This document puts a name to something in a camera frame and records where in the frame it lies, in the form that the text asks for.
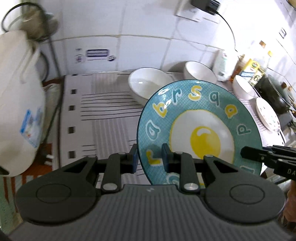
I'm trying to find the white ribbed bowl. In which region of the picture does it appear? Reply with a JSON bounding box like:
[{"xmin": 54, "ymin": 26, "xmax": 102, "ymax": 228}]
[{"xmin": 183, "ymin": 61, "xmax": 217, "ymax": 83}]

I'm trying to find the metal ladle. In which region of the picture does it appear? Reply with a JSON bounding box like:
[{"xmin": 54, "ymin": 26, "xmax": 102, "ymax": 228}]
[{"xmin": 20, "ymin": 6, "xmax": 59, "ymax": 42}]

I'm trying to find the white wall socket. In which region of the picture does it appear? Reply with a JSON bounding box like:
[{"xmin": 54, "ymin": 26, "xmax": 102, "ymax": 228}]
[{"xmin": 176, "ymin": 0, "xmax": 204, "ymax": 22}]

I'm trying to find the black power adapter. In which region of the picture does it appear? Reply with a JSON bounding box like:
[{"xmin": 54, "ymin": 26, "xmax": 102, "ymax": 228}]
[{"xmin": 190, "ymin": 0, "xmax": 220, "ymax": 15}]

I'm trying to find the black rice cooker cord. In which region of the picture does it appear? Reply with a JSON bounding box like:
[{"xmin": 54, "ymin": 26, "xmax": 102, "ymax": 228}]
[{"xmin": 1, "ymin": 2, "xmax": 65, "ymax": 149}]

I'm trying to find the yellow label oil bottle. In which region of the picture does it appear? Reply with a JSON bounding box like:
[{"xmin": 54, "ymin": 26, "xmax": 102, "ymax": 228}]
[{"xmin": 230, "ymin": 54, "xmax": 258, "ymax": 82}]

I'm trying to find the small white bowl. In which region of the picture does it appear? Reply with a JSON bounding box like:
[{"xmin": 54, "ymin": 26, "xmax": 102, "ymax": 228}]
[{"xmin": 232, "ymin": 75, "xmax": 256, "ymax": 100}]

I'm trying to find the black adapter cable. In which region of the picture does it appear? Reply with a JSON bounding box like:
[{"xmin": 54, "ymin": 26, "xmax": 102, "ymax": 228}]
[{"xmin": 216, "ymin": 10, "xmax": 239, "ymax": 53}]

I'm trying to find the white salt bag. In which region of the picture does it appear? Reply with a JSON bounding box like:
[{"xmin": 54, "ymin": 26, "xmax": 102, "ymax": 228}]
[{"xmin": 212, "ymin": 50, "xmax": 237, "ymax": 82}]

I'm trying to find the clear vinegar bottle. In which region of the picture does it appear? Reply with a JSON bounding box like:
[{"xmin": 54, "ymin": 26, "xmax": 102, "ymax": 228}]
[{"xmin": 249, "ymin": 60, "xmax": 267, "ymax": 86}]

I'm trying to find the strawberry print plate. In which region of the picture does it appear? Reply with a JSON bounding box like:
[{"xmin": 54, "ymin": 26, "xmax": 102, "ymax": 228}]
[{"xmin": 255, "ymin": 97, "xmax": 280, "ymax": 132}]

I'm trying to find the white rice cooker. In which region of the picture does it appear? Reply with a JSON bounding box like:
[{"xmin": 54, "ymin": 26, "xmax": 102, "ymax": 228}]
[{"xmin": 1, "ymin": 30, "xmax": 45, "ymax": 177}]

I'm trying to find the teal fried egg plate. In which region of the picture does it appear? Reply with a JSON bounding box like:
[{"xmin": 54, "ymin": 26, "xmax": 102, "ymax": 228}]
[{"xmin": 137, "ymin": 80, "xmax": 262, "ymax": 185}]

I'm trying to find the black wok with lid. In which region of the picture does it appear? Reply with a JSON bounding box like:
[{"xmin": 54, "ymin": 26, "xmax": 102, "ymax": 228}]
[{"xmin": 255, "ymin": 75, "xmax": 295, "ymax": 114}]

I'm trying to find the large white bowl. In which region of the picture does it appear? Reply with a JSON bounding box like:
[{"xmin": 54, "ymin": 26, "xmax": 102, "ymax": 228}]
[{"xmin": 128, "ymin": 67, "xmax": 173, "ymax": 106}]

